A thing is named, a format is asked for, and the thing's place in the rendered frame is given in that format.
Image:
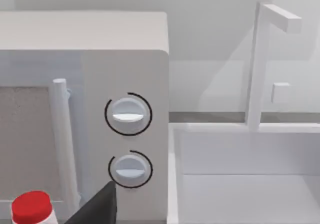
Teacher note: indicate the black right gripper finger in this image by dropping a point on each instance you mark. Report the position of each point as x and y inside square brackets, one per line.
[100, 206]

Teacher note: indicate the white microwave knob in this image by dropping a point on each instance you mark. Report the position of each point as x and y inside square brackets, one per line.
[130, 170]
[128, 113]

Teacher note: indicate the white bottle with red cap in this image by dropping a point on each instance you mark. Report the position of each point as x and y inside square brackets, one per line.
[32, 207]

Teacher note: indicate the pale microwave oven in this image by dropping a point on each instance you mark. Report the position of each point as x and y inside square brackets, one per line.
[95, 66]

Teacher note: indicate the white sink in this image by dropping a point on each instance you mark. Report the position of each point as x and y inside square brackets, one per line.
[240, 174]

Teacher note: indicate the tall white tap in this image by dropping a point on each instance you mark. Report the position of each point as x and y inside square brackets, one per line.
[260, 66]

